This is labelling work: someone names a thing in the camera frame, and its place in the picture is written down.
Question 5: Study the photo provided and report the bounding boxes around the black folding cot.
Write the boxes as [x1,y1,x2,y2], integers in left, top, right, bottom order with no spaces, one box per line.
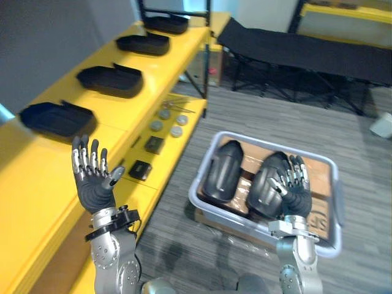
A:
[216,16,392,116]

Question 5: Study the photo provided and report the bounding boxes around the yellow shelf with black frame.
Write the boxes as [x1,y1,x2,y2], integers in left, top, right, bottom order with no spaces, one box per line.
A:
[287,0,392,50]

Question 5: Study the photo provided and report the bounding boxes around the thin metal rods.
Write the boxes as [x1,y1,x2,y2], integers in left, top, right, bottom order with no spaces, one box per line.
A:
[161,97,197,115]

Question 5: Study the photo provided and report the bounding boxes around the silver robot torso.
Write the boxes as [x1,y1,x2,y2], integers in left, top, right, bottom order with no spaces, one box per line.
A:
[140,273,284,294]

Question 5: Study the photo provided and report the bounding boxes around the small black square box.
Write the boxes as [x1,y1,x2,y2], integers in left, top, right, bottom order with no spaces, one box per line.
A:
[128,159,153,180]
[144,135,165,154]

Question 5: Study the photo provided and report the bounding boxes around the grey plastic bin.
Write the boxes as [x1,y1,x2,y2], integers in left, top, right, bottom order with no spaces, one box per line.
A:
[187,130,344,260]

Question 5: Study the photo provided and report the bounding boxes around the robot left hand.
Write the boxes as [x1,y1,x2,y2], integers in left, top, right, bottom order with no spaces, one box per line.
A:
[71,134,126,215]

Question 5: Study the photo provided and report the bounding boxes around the white plastic container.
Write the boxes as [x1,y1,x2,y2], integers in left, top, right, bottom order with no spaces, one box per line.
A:
[368,111,392,139]

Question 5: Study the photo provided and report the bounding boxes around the yellow shelf unit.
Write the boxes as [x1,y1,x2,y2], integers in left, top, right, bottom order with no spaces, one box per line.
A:
[0,11,233,294]

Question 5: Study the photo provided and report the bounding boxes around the black plastic housing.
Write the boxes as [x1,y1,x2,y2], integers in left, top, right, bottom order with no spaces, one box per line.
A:
[76,62,145,99]
[143,11,190,35]
[202,140,246,205]
[19,100,98,145]
[246,151,295,220]
[115,31,171,57]

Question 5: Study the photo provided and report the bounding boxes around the brown cardboard box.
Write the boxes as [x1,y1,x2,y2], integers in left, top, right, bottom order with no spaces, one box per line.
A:
[198,143,334,243]

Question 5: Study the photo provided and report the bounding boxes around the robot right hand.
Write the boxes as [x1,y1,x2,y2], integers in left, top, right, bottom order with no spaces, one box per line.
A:
[268,154,314,219]

